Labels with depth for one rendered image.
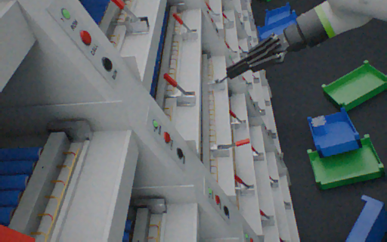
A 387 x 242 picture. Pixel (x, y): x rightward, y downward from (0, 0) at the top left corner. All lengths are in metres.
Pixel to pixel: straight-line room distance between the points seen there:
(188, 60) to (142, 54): 0.30
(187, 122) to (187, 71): 0.18
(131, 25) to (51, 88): 0.25
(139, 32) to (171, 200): 0.31
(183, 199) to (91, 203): 0.22
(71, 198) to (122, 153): 0.08
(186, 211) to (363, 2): 0.56
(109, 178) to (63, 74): 0.13
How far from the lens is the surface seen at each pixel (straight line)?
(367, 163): 1.85
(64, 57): 0.39
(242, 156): 1.10
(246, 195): 1.02
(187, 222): 0.56
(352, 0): 0.82
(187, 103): 0.73
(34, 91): 0.44
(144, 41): 0.61
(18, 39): 0.36
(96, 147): 0.44
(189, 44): 0.93
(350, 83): 2.23
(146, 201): 0.56
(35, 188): 0.40
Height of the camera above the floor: 1.54
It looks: 38 degrees down
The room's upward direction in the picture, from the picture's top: 34 degrees counter-clockwise
